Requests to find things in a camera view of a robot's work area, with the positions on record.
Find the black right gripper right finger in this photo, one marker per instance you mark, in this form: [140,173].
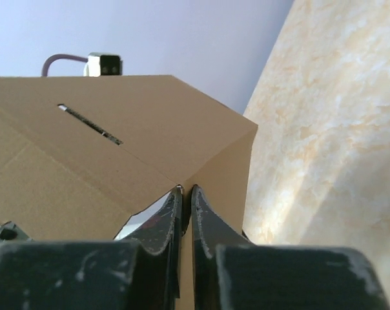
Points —
[230,272]

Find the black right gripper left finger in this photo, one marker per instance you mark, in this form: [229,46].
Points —
[139,271]

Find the brown cardboard box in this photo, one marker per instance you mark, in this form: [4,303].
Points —
[79,156]

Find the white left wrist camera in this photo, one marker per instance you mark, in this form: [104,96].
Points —
[101,64]

